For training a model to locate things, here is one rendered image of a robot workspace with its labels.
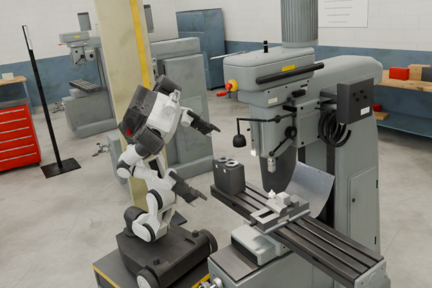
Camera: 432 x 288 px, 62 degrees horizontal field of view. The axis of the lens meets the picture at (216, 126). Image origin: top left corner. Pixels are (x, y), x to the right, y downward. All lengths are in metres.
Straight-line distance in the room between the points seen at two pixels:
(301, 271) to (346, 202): 0.52
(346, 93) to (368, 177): 0.81
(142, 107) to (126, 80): 1.39
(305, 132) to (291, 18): 0.62
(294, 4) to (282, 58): 0.31
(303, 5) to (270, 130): 0.67
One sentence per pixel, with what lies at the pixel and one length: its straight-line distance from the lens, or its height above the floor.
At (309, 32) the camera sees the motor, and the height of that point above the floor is 1.97.
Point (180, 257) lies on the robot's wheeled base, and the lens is 2.57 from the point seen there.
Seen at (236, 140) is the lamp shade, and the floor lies 1.47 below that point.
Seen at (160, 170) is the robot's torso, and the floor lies 1.16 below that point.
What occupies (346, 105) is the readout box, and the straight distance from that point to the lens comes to 1.92.
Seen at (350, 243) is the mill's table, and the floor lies 0.93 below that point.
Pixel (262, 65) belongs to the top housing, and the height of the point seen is 1.86.
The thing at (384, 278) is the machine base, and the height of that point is 0.17.
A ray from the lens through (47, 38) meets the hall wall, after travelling 10.61.
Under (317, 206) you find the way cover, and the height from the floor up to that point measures 0.91.
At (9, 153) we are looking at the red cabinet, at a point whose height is 0.32.
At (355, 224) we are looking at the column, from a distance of 2.61.
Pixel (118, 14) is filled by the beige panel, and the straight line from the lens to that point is 3.38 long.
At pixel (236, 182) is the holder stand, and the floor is 1.02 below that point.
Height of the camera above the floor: 2.16
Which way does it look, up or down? 19 degrees down
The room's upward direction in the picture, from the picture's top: 6 degrees counter-clockwise
